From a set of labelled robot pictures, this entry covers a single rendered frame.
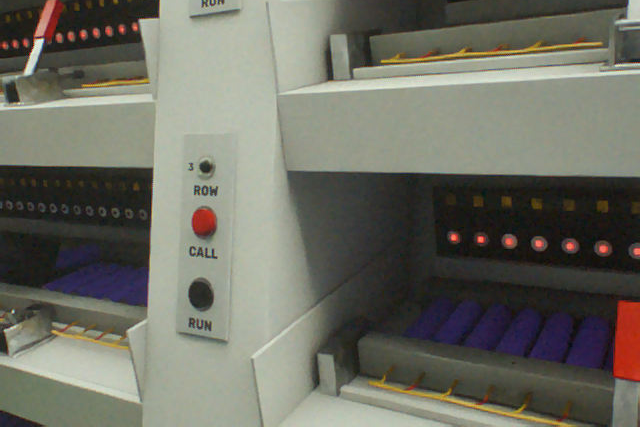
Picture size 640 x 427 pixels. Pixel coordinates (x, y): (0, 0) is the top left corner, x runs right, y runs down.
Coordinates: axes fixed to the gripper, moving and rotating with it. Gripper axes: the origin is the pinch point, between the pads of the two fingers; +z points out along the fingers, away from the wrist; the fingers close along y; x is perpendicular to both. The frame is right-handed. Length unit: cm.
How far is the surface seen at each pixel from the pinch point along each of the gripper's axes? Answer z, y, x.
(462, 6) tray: 6.5, -37.0, -22.8
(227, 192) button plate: -7.2, -29.5, -4.6
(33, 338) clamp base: -1.8, -8.2, 6.7
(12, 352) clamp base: -3.4, -8.2, 7.8
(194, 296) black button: -6.2, -27.6, 1.6
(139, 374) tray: -4.8, -23.1, 6.9
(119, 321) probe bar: 0.0, -15.2, 4.3
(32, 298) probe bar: -0.3, -4.7, 3.8
